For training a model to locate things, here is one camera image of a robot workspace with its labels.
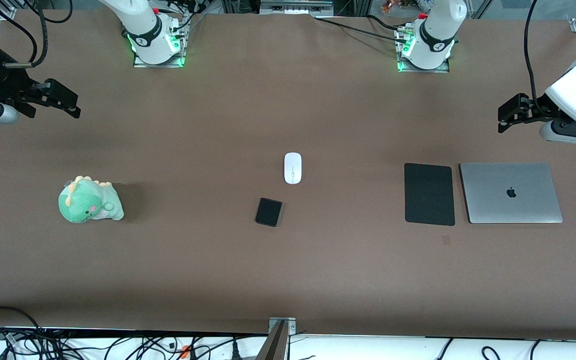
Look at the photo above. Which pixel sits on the small colourful figurines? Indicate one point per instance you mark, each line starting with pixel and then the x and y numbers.
pixel 403 5

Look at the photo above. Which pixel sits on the white computer mouse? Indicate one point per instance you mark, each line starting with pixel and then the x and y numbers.
pixel 293 168

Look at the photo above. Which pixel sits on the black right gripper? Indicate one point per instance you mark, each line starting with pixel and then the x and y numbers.
pixel 5 85

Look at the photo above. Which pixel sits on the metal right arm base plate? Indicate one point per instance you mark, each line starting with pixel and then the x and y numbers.
pixel 180 50

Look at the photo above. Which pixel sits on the black mouse pad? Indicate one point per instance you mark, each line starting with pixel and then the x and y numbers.
pixel 429 194

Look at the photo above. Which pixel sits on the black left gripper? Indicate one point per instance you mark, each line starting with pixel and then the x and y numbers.
pixel 539 107

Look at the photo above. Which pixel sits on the metal table edge bracket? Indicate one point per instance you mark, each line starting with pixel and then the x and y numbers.
pixel 278 335

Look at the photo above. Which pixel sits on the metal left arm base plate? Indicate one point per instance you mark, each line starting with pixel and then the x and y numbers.
pixel 402 66

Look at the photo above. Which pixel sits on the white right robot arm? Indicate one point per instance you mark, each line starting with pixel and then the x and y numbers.
pixel 143 25

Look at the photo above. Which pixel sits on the silver laptop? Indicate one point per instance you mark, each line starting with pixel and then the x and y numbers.
pixel 510 192

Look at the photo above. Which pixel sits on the metal rail with sockets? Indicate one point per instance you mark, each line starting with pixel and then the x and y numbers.
pixel 295 7

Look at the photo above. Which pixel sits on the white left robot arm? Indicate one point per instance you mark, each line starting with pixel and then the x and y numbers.
pixel 435 30

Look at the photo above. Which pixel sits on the black phone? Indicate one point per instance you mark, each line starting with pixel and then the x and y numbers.
pixel 268 212

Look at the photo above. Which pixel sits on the green dinosaur plush toy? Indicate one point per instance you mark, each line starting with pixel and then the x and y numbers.
pixel 88 202

